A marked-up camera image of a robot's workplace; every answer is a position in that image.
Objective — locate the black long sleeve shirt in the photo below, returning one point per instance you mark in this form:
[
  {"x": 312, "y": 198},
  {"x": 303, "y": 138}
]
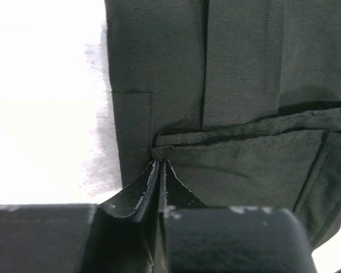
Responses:
[{"x": 242, "y": 97}]

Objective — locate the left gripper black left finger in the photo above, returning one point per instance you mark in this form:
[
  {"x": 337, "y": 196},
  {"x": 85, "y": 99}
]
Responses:
[{"x": 117, "y": 235}]

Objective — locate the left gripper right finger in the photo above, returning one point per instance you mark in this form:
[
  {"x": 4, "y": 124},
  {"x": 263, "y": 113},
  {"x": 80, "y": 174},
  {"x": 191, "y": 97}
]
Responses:
[{"x": 200, "y": 238}]

